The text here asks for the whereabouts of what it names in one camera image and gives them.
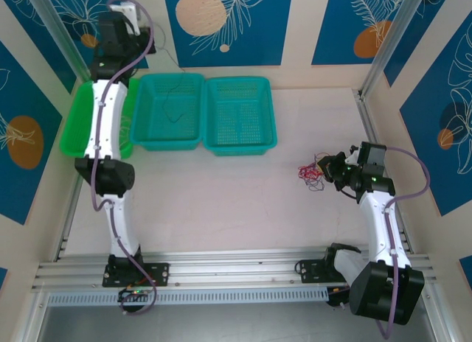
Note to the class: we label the aluminium side rail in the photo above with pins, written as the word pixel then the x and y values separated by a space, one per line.
pixel 68 216
pixel 365 113

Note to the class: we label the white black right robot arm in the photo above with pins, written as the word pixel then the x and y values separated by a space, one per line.
pixel 383 227

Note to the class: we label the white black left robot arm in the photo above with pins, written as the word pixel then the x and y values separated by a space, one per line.
pixel 105 113

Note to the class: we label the teal perforated plastic basket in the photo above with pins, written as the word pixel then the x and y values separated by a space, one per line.
pixel 239 117
pixel 147 98

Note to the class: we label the green perforated plastic basket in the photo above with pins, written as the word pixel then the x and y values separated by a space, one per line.
pixel 73 135

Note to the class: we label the aluminium frame post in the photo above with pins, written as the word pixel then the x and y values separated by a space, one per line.
pixel 55 25
pixel 391 32

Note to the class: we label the small circuit board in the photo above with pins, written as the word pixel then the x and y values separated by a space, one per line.
pixel 134 294
pixel 337 296

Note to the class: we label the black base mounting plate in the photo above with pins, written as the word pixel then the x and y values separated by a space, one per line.
pixel 158 273
pixel 308 270

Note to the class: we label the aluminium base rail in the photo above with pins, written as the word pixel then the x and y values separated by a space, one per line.
pixel 228 264

